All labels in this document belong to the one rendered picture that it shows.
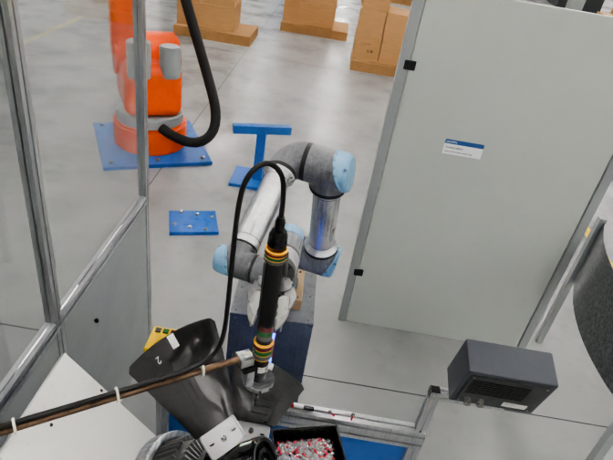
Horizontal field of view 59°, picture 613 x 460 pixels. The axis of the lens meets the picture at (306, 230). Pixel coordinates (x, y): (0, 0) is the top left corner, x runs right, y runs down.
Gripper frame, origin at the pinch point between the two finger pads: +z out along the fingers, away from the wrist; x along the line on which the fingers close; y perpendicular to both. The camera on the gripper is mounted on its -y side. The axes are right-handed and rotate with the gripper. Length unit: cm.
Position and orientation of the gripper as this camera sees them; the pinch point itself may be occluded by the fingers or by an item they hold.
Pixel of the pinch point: (264, 319)
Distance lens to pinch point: 107.4
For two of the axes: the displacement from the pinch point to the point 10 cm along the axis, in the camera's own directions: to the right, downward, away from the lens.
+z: -1.2, 5.3, -8.4
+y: -1.4, 8.3, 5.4
